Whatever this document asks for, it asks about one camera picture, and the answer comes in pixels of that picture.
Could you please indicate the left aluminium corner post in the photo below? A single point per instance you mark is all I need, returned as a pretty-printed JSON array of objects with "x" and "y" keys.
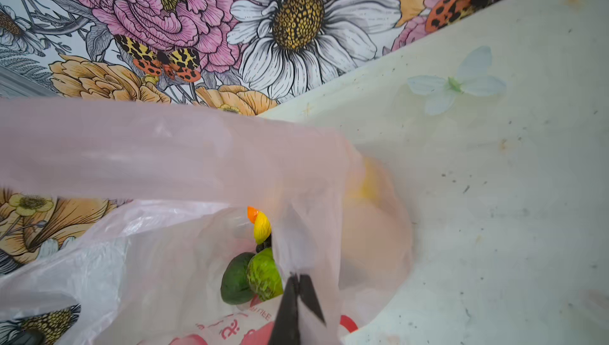
[{"x": 16, "y": 86}]

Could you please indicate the dark green avocado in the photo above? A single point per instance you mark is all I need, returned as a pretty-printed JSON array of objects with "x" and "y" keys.
[{"x": 235, "y": 289}]

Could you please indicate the pink plastic bag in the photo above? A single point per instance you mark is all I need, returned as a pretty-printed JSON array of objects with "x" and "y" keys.
[{"x": 193, "y": 179}]

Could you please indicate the bright green bumpy fruit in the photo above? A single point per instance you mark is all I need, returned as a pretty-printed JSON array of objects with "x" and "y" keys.
[{"x": 263, "y": 276}]

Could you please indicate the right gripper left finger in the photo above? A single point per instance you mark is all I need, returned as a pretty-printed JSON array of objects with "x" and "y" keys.
[{"x": 286, "y": 326}]

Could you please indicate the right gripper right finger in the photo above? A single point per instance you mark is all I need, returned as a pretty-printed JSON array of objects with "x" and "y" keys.
[{"x": 308, "y": 295}]

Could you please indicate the yellow lemon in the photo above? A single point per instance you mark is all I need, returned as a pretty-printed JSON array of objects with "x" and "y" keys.
[{"x": 262, "y": 228}]

